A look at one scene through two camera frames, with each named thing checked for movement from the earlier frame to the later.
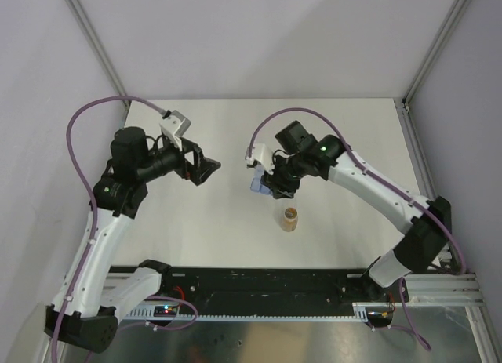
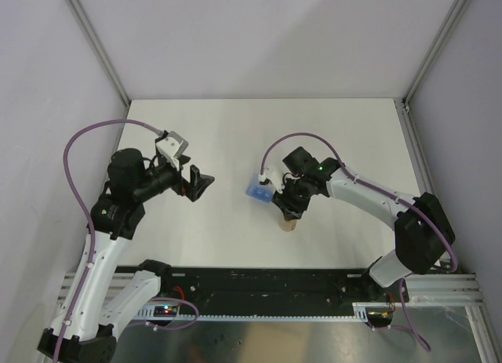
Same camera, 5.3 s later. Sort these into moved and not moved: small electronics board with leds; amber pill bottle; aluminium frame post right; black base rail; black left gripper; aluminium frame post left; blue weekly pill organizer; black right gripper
Moved: black right gripper; black left gripper; blue weekly pill organizer
Not moved: aluminium frame post left; black base rail; small electronics board with leds; amber pill bottle; aluminium frame post right
